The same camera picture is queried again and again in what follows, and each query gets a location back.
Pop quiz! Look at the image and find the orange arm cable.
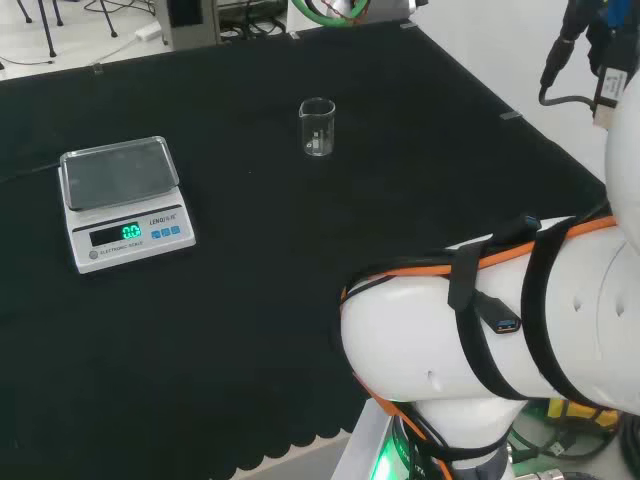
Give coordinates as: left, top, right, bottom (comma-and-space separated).
339, 214, 619, 480

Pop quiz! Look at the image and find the black bench cloth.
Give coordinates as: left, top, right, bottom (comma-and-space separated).
0, 19, 612, 480

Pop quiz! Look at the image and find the grey metal column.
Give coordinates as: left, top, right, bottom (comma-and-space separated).
153, 0, 222, 52

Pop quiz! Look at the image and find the clear glass beaker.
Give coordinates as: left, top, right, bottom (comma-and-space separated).
298, 97, 336, 158

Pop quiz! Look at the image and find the black tripod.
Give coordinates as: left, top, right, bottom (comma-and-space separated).
17, 0, 120, 59

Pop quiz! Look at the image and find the black plug cable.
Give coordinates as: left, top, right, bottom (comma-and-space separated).
538, 0, 599, 107

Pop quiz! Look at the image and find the yellow stop button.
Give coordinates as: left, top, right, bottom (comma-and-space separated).
544, 397, 622, 432

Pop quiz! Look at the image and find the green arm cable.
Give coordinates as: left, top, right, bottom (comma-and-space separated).
293, 0, 372, 27

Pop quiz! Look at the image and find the electronic balance with steel pan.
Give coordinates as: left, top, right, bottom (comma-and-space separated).
58, 135, 198, 275

